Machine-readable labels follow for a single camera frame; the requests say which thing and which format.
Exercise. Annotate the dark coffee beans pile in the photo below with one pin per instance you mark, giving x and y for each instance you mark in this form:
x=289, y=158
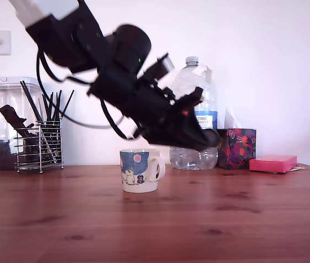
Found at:
x=1, y=163

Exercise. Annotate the large clear water bottle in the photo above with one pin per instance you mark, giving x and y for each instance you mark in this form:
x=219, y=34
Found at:
x=207, y=82

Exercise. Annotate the white tissue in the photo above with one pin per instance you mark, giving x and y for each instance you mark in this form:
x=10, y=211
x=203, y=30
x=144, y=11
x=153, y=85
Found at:
x=231, y=120

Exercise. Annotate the white cartoon print mug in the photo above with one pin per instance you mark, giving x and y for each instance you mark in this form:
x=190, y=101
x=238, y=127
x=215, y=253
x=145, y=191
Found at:
x=132, y=170

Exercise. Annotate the floral tissue box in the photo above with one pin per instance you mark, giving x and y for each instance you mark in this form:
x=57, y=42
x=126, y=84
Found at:
x=239, y=148

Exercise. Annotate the pink flat box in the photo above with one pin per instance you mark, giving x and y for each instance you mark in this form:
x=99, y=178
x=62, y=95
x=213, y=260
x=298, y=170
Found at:
x=274, y=163

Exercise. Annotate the black chopstick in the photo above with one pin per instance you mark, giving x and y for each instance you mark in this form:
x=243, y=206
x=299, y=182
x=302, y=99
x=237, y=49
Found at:
x=34, y=100
x=29, y=102
x=55, y=107
x=45, y=107
x=67, y=104
x=50, y=106
x=59, y=105

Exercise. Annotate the paper sheet under box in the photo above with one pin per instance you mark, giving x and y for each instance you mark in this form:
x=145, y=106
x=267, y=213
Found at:
x=297, y=168

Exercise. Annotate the black scoop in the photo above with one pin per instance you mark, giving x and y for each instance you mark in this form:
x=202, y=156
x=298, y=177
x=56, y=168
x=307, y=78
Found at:
x=10, y=115

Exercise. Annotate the black round ball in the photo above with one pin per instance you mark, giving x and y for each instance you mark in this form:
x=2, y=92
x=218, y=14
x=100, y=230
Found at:
x=0, y=146

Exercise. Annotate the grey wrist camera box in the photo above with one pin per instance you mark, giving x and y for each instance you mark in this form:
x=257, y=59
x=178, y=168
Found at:
x=167, y=63

